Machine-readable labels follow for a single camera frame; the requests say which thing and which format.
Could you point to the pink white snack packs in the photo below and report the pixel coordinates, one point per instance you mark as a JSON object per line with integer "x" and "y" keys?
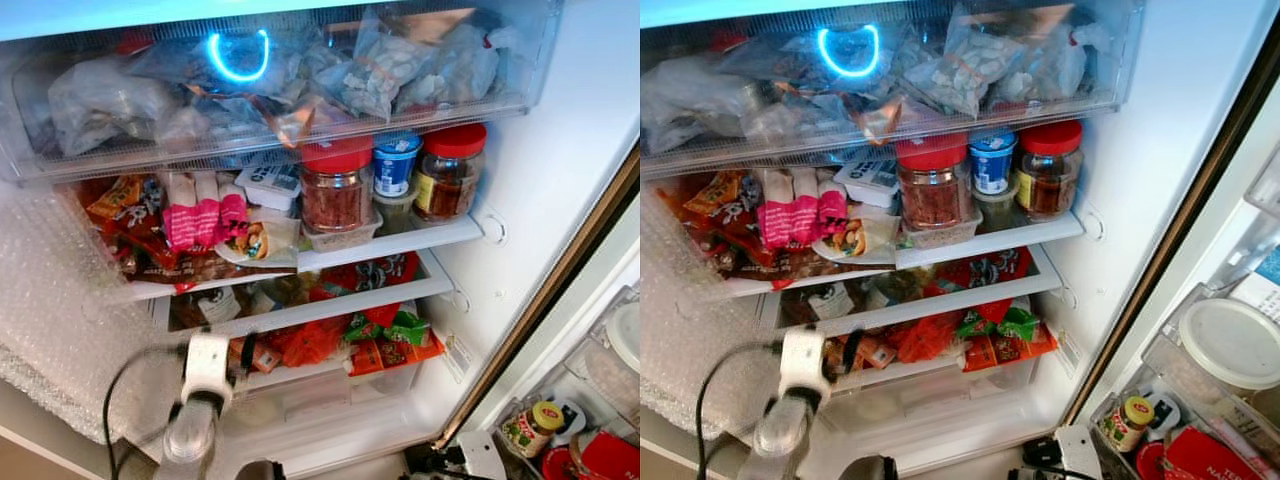
{"x": 800, "y": 212}
{"x": 200, "y": 215}

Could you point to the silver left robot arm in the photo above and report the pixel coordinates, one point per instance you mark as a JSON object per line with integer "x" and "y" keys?
{"x": 785, "y": 430}
{"x": 192, "y": 435}

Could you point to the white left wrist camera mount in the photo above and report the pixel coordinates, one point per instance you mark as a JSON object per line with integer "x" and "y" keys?
{"x": 805, "y": 360}
{"x": 207, "y": 365}

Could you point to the wide red-lid chili jar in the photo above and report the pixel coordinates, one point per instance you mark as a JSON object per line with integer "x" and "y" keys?
{"x": 933, "y": 192}
{"x": 337, "y": 195}

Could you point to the red-lid jar yellow label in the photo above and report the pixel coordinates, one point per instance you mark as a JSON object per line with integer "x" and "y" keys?
{"x": 450, "y": 180}
{"x": 1050, "y": 178}

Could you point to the frosted clear frozen bag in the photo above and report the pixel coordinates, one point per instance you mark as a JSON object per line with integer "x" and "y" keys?
{"x": 700, "y": 100}
{"x": 105, "y": 105}

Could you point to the yellow-lid glass jar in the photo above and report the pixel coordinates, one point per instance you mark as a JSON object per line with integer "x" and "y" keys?
{"x": 1128, "y": 425}
{"x": 530, "y": 430}

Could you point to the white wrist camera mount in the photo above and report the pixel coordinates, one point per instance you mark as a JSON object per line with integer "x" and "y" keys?
{"x": 805, "y": 360}
{"x": 1076, "y": 450}
{"x": 207, "y": 365}
{"x": 483, "y": 455}

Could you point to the clear bag white dumplings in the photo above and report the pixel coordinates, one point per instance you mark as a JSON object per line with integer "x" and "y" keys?
{"x": 385, "y": 65}
{"x": 975, "y": 62}

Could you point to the orange seasoning packet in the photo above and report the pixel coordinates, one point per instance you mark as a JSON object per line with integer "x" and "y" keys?
{"x": 400, "y": 355}
{"x": 1010, "y": 350}

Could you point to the clear bubble wrap sheet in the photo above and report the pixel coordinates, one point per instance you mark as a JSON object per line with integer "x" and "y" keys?
{"x": 690, "y": 320}
{"x": 70, "y": 320}

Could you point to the white lidded food box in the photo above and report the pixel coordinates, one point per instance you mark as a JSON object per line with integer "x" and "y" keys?
{"x": 270, "y": 185}
{"x": 868, "y": 182}

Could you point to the clear plastic food container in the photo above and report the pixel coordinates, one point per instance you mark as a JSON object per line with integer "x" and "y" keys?
{"x": 340, "y": 240}
{"x": 940, "y": 237}

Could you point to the blue white yogurt cup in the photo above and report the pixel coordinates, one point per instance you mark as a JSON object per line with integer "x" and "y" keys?
{"x": 396, "y": 168}
{"x": 992, "y": 165}

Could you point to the red flat package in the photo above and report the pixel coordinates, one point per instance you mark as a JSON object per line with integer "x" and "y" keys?
{"x": 1210, "y": 455}
{"x": 610, "y": 458}

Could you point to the white glass fridge shelf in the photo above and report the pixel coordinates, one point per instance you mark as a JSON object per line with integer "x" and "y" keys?
{"x": 400, "y": 242}
{"x": 1000, "y": 240}

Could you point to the clear crisper drawer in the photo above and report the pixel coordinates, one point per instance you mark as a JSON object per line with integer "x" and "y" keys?
{"x": 930, "y": 395}
{"x": 320, "y": 400}

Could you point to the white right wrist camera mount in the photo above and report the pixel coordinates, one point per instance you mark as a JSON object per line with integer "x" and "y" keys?
{"x": 1076, "y": 450}
{"x": 483, "y": 455}

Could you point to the red printed snack bag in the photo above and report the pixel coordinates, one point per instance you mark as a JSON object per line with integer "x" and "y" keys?
{"x": 725, "y": 212}
{"x": 130, "y": 215}

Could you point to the narrow white fridge shelf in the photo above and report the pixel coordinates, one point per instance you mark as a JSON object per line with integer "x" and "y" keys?
{"x": 330, "y": 308}
{"x": 935, "y": 303}

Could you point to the green red snack packet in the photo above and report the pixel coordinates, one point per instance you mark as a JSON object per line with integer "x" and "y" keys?
{"x": 1005, "y": 322}
{"x": 395, "y": 325}

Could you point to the white round-lid container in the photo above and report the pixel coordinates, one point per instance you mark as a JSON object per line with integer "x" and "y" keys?
{"x": 1230, "y": 345}
{"x": 626, "y": 335}

